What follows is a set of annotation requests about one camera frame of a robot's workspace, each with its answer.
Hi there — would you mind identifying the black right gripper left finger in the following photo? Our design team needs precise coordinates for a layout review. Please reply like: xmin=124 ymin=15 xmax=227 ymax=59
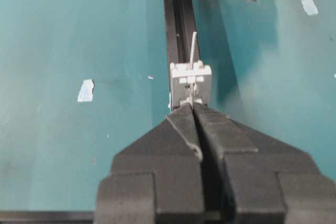
xmin=95 ymin=104 xmax=205 ymax=223

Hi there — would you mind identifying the thin silver wire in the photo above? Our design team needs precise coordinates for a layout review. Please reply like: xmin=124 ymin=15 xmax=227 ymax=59
xmin=186 ymin=31 xmax=198 ymax=109

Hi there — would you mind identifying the small metal fitting bracket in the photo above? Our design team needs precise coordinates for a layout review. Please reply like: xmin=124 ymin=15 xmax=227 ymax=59
xmin=170 ymin=60 xmax=212 ymax=110

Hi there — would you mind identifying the lower black aluminium rail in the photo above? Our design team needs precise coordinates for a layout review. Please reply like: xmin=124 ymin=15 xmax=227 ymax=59
xmin=160 ymin=0 xmax=203 ymax=109

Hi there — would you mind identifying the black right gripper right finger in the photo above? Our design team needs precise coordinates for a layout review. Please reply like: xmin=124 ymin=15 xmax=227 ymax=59
xmin=194 ymin=104 xmax=335 ymax=223

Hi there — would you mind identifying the white tape piece lower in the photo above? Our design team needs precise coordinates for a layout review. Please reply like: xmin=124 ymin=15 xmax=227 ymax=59
xmin=77 ymin=79 xmax=95 ymax=102

